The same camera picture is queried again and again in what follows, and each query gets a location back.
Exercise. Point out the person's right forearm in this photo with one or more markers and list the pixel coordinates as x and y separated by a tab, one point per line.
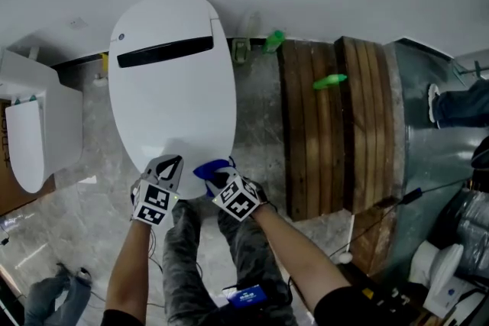
298	255

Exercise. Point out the person's black shirt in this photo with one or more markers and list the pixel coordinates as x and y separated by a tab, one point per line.
340	309

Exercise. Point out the blue cleaning cloth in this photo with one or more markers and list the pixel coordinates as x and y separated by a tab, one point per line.
208	168

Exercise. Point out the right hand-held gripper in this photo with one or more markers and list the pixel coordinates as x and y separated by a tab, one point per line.
237	202

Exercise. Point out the person's left hand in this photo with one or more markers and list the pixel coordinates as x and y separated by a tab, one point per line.
134	194

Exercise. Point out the white toilet bowl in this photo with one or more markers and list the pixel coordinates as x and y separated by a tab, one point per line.
439	271

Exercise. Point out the brown cardboard box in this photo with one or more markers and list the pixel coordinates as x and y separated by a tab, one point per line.
11	198

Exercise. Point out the person's leg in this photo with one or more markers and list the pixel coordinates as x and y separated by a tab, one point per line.
183	259
252	259

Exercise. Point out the person's right hand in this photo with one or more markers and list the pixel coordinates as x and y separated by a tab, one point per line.
260	194

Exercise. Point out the green detergent bottle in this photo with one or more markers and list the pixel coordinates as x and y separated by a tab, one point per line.
328	82
273	42

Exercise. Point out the person's left forearm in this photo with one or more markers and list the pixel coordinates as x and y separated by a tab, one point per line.
128	267

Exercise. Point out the person's left leg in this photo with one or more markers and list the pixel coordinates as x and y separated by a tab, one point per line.
183	259

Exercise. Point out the white toilet lid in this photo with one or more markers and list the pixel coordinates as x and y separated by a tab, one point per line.
172	107

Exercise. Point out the white tank toilet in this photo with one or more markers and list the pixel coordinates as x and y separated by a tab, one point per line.
42	126

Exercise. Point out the small black screen device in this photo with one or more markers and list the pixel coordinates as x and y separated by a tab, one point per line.
248	297

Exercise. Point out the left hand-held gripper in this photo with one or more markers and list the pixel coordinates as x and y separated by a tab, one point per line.
154	202

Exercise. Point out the white smart toilet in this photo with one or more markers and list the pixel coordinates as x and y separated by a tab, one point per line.
164	7

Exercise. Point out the wooden plank platform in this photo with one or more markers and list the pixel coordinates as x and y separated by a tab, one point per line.
317	145

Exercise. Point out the plastic wrapped grey bundle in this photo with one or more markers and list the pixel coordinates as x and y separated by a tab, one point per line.
475	233

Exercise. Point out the person's right leg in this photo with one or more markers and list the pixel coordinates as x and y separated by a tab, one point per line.
252	259

